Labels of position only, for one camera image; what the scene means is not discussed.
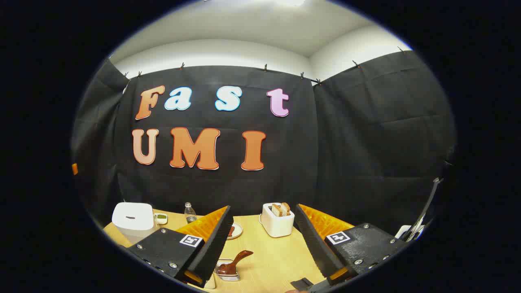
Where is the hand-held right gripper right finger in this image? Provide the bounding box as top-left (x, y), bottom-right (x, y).
top-left (295, 203), bottom-right (409, 285)

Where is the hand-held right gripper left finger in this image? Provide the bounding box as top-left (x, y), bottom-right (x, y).
top-left (124, 206), bottom-right (234, 287)

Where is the brown wooden spoon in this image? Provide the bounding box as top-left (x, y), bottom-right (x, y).
top-left (218, 250), bottom-right (254, 276)

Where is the metal wire chopstick holder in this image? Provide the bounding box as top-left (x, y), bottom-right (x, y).
top-left (215, 258), bottom-right (241, 282)

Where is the white rice cooker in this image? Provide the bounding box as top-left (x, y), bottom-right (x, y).
top-left (112, 202), bottom-right (157, 245)

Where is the white toaster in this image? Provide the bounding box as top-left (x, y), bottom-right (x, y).
top-left (260, 203), bottom-right (295, 238)

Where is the black backdrop cloth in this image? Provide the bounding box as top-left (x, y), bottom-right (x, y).
top-left (71, 51), bottom-right (456, 241)

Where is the grey metal stand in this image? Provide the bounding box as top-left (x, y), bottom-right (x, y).
top-left (409, 177), bottom-right (444, 243)

